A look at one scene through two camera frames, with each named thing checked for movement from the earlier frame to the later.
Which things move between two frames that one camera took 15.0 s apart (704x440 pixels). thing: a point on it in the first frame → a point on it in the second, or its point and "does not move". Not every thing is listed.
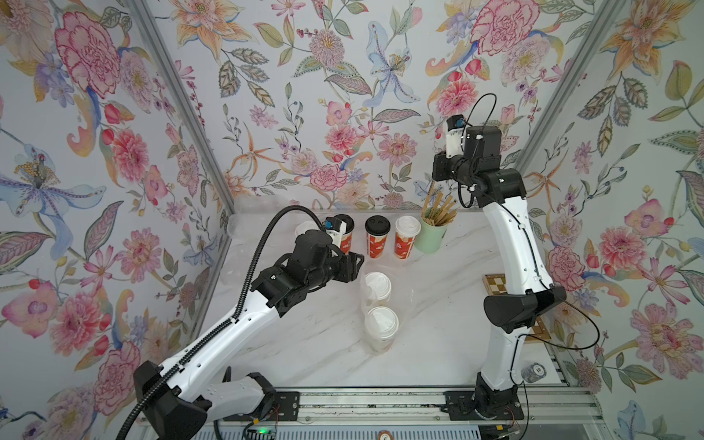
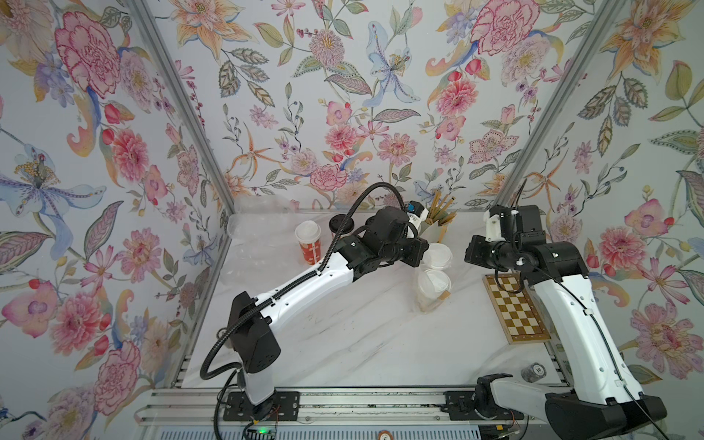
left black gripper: x=348 y=268 → x=413 y=252
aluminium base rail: x=582 y=405 does not move
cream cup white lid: x=381 y=324 → x=432 y=282
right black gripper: x=444 y=164 → x=475 y=250
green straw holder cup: x=430 y=238 does not move
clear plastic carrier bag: x=390 y=295 → x=434 y=277
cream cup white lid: x=378 y=285 → x=437 y=256
